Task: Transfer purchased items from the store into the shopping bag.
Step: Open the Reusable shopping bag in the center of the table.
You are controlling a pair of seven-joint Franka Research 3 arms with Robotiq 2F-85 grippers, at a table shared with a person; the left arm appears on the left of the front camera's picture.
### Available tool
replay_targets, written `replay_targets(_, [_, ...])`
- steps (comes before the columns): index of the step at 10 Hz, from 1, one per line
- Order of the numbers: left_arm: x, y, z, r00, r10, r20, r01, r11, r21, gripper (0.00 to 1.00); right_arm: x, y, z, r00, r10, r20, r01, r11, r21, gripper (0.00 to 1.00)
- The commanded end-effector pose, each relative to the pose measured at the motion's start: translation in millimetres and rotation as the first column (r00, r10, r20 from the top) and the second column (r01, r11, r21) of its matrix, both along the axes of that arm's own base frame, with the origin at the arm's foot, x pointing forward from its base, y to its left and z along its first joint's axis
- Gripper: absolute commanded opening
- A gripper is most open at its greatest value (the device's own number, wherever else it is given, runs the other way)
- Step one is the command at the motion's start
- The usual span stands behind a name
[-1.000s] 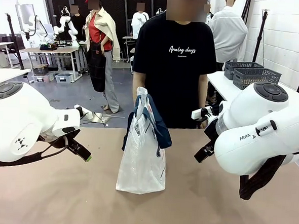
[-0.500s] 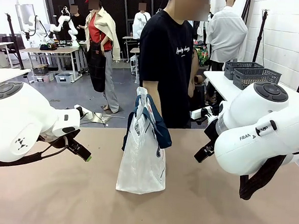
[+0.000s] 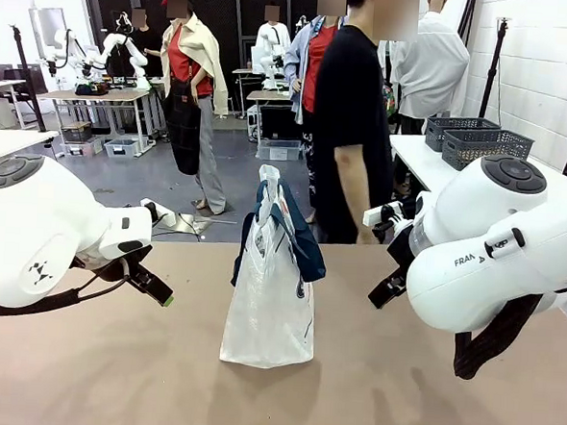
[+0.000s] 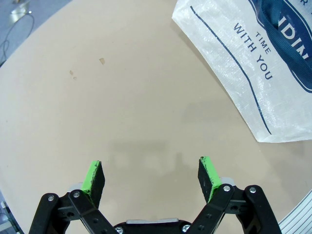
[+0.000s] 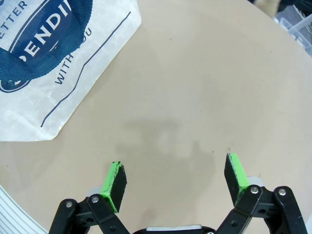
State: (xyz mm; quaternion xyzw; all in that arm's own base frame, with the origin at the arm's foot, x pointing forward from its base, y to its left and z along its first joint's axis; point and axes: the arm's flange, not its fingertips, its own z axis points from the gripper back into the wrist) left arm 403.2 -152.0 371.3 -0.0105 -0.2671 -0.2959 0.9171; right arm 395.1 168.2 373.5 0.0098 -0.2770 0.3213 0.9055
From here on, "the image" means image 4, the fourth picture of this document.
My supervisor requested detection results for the black floor cable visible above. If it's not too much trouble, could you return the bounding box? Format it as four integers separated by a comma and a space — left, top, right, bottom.
0, 11, 35, 64

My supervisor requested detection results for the aluminium table edge rail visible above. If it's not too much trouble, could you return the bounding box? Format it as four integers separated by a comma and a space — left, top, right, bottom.
277, 187, 312, 234

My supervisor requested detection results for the white woven shopping bag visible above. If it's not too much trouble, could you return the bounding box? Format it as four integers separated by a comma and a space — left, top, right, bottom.
172, 0, 312, 143

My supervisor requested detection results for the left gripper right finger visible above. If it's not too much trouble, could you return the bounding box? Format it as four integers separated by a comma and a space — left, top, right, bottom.
189, 156, 281, 234

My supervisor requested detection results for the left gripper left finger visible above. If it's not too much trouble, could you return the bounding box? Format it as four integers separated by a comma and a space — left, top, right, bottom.
28, 160, 117, 234

